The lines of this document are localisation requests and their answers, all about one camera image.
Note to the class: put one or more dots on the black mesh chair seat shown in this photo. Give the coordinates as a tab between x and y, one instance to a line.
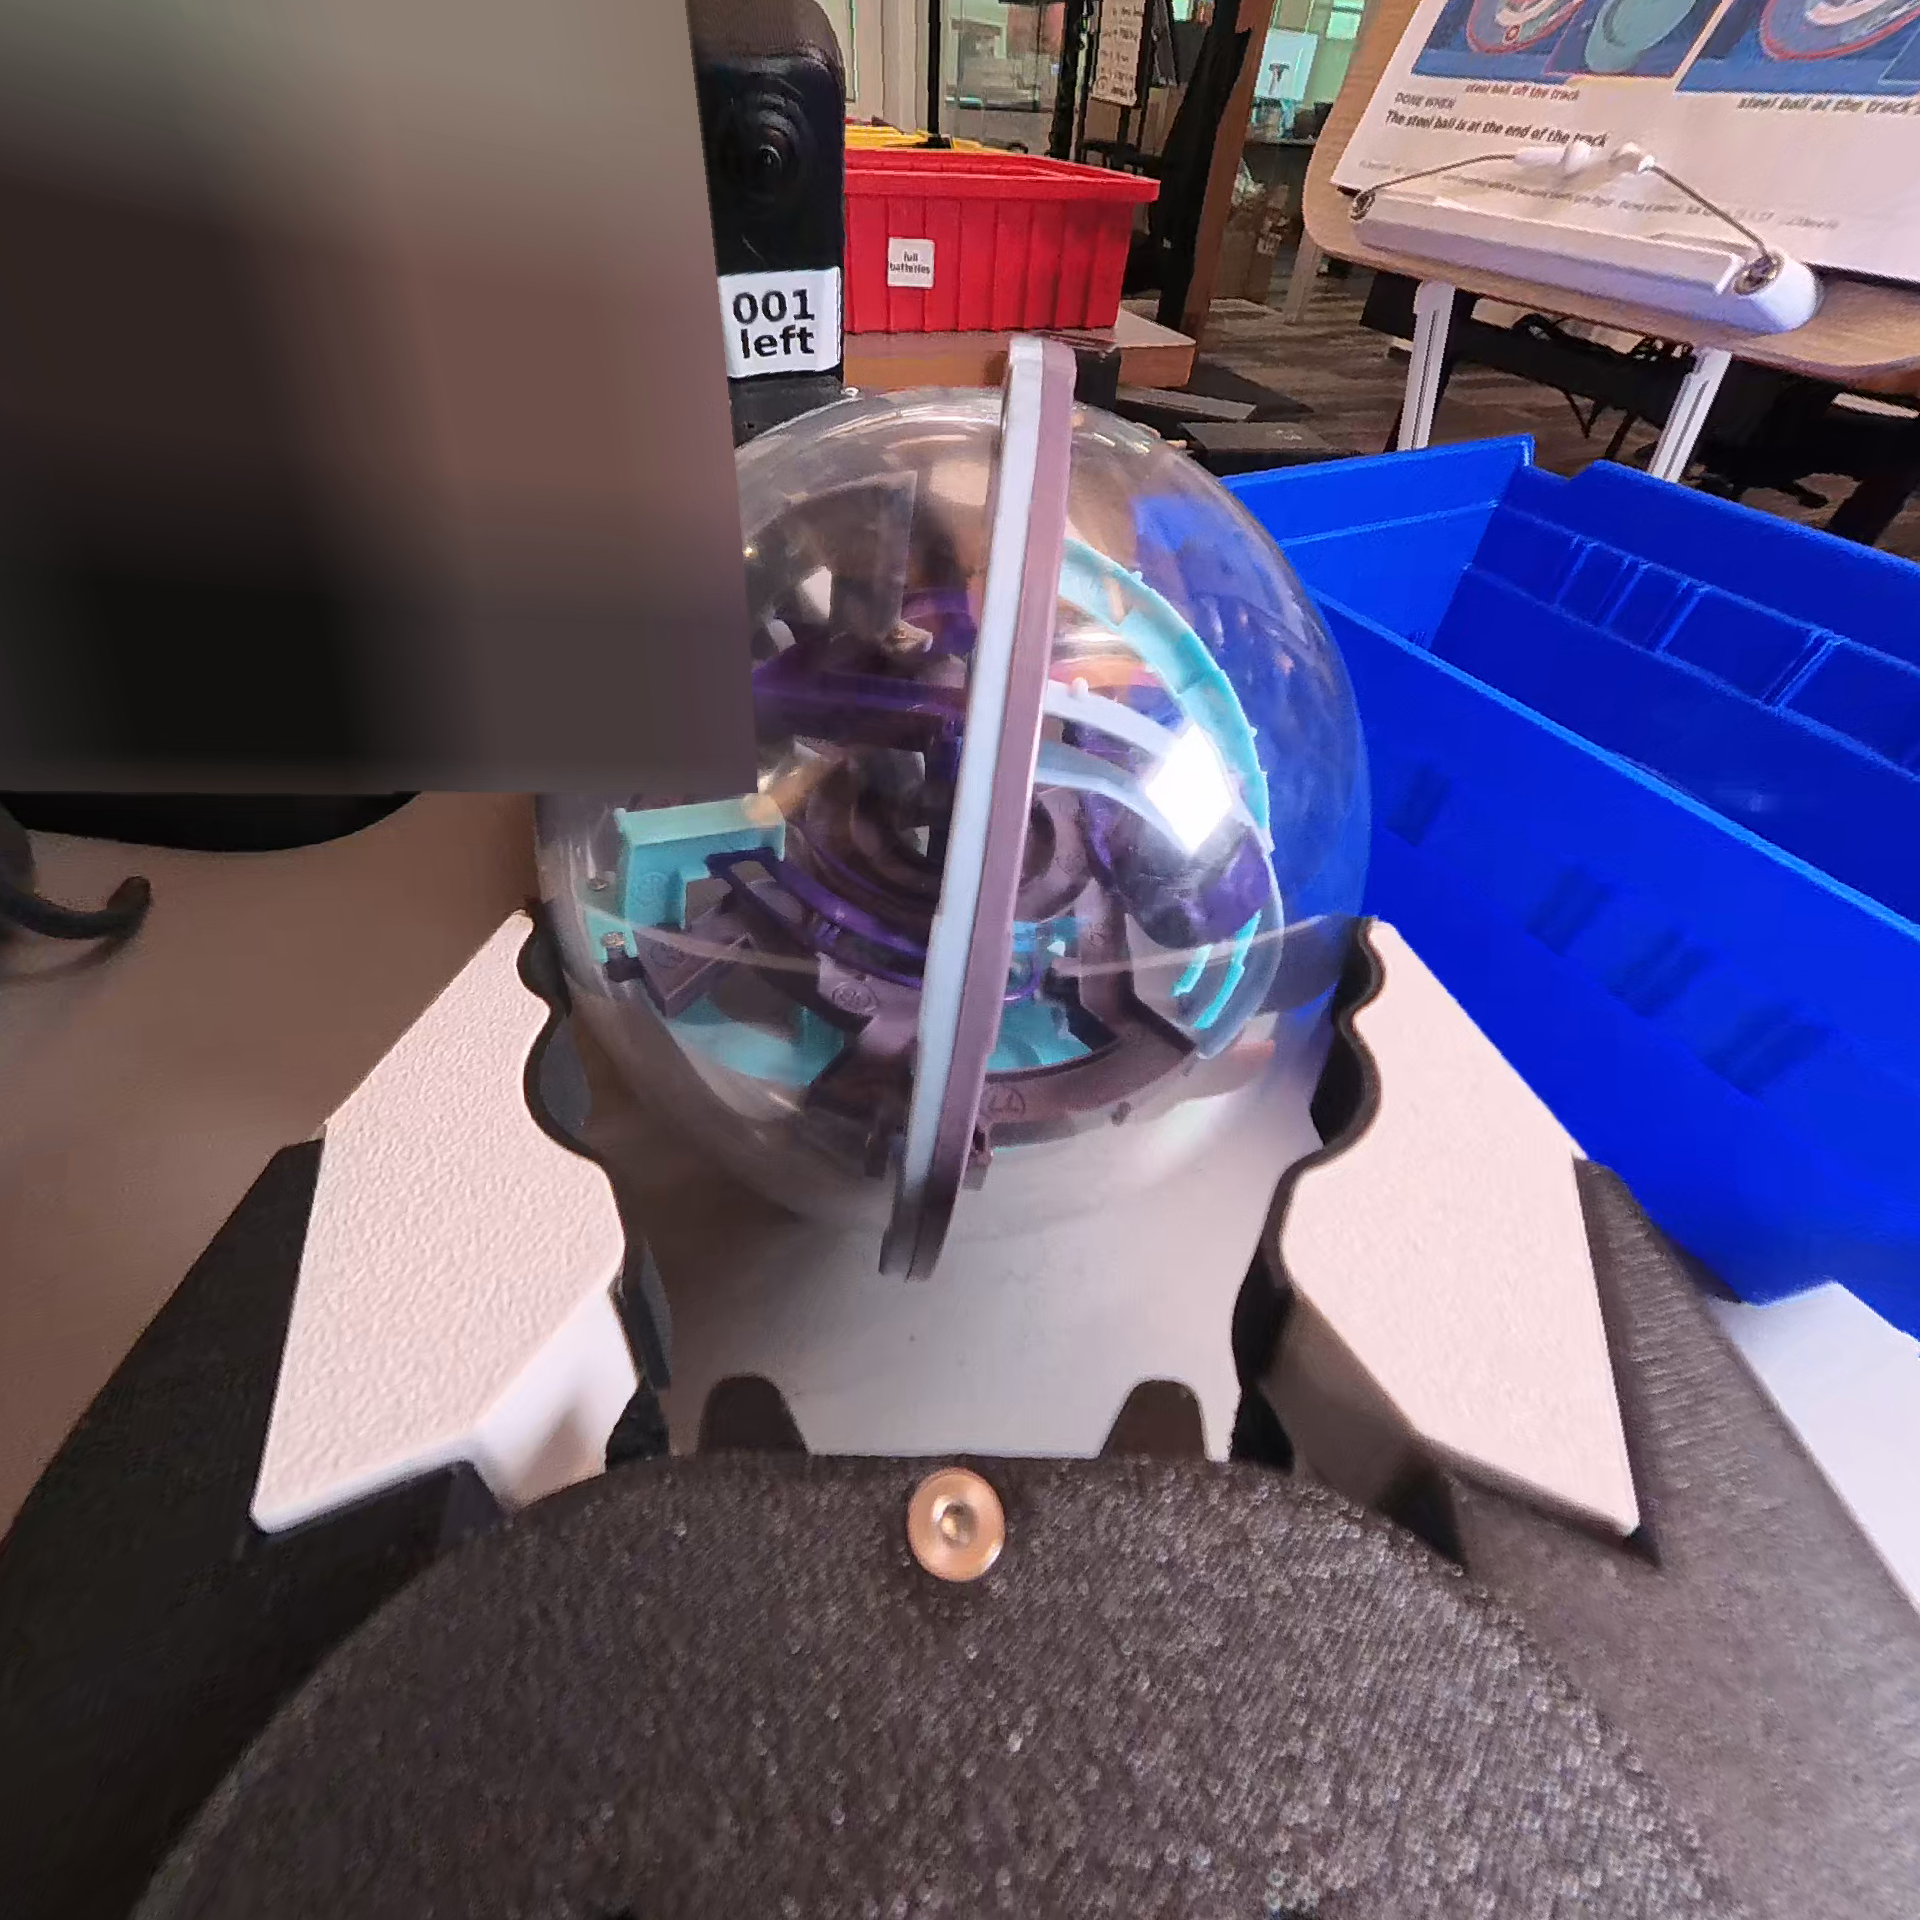
211	816

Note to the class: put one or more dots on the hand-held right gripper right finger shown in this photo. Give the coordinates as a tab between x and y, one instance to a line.
1470	1276

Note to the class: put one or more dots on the instruction sheet board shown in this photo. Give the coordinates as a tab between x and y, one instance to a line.
1621	150

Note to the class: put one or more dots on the red plastic bin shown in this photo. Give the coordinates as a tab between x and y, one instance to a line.
991	241

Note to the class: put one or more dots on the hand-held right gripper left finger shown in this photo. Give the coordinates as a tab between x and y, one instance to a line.
435	1276

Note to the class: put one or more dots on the blue plastic tray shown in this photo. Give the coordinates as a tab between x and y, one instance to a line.
1652	812

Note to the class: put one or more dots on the clear maze ball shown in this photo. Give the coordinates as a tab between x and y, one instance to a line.
961	812

